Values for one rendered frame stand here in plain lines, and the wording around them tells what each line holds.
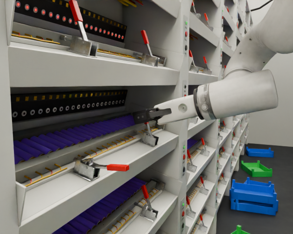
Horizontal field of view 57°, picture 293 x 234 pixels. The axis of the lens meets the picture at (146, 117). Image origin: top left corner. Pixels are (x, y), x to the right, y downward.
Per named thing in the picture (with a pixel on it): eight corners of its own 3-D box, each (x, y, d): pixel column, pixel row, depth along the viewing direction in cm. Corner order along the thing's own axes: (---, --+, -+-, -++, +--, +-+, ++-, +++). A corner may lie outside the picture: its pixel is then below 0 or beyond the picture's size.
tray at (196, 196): (212, 190, 155) (220, 168, 152) (182, 249, 100) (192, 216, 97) (179, 176, 162) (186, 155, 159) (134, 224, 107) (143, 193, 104)
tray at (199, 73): (216, 84, 147) (223, 59, 144) (184, 85, 93) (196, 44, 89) (181, 75, 155) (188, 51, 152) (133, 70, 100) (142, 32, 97)
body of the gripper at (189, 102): (203, 121, 59) (156, 130, 63) (211, 116, 68) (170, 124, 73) (195, 87, 58) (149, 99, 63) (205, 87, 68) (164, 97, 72)
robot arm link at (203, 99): (213, 121, 58) (200, 124, 59) (220, 116, 66) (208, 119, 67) (205, 83, 58) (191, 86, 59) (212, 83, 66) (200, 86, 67)
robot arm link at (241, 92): (209, 74, 64) (207, 96, 57) (269, 59, 58) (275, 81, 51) (219, 103, 68) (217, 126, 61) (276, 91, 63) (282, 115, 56)
